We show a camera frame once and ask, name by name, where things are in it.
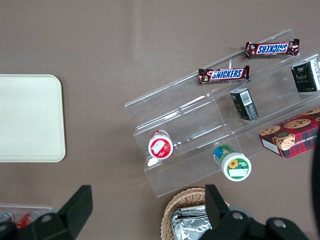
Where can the clear acrylic bottle rack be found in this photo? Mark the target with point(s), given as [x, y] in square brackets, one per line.
[47, 208]

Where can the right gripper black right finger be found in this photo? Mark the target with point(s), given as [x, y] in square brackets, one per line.
[217, 212]

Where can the red lid yogurt cup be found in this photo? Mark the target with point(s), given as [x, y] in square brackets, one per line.
[160, 147]

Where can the clear acrylic stepped display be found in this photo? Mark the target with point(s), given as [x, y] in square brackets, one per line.
[190, 117]

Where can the beige plastic tray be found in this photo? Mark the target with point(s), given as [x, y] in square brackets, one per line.
[30, 117]

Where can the tan wicker basket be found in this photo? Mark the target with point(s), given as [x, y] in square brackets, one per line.
[185, 197]

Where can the silver foil snack packet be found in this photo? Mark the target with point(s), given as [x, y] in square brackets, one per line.
[190, 222]

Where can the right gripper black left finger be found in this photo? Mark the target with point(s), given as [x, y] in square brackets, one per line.
[70, 220]

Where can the green lid yogurt cup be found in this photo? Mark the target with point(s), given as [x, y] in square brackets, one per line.
[235, 167]

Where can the snickers chocolate bar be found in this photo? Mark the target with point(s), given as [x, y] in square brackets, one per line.
[223, 75]
[272, 48]

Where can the red plaid cookie box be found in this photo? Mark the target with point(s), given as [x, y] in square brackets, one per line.
[290, 136]

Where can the small black carton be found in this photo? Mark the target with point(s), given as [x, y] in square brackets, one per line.
[306, 76]
[243, 103]

